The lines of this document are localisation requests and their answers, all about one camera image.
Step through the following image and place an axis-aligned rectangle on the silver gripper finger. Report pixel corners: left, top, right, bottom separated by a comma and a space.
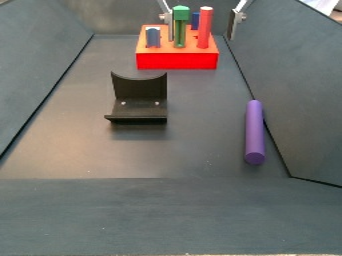
228, 0, 249, 40
157, 0, 174, 42

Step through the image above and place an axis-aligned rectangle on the purple round cylinder peg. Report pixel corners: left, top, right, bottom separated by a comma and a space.
245, 100, 266, 165

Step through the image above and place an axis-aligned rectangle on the red peg board base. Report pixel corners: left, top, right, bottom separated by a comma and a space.
135, 24, 220, 69

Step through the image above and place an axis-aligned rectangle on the green triangular tall peg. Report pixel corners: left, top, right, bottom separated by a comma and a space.
173, 5, 190, 48

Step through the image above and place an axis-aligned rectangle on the light blue notched peg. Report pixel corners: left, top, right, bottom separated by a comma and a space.
146, 27, 161, 48

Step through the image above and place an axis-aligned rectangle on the dark blue arch peg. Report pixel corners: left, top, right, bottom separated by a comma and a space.
192, 12, 200, 30

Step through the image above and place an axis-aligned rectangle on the salmon hexagonal tall peg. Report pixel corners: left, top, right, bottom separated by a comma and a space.
197, 6, 214, 49

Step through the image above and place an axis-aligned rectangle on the black curved cradle stand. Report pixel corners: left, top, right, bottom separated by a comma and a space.
105, 73, 169, 123

